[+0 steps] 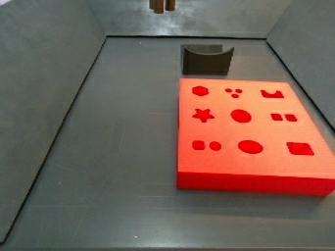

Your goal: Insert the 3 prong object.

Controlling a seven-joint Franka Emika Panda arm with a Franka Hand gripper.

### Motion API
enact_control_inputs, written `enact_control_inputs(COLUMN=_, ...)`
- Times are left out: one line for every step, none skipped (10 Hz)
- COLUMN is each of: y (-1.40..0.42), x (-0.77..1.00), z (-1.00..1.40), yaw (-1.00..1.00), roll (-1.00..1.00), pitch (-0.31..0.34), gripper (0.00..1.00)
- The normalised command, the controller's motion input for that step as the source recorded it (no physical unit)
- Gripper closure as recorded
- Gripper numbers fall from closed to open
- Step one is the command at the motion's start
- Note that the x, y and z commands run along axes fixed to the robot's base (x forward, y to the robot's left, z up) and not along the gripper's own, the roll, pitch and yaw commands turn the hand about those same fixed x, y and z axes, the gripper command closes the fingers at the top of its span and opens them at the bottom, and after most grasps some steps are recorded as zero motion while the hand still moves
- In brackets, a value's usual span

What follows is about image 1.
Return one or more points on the brown three prong peg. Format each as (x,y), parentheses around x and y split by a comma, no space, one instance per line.
(162,5)

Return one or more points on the red shape sorting board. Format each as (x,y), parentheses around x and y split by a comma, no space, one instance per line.
(248,139)

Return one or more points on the black curved holder block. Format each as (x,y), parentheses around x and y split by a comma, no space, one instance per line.
(206,59)

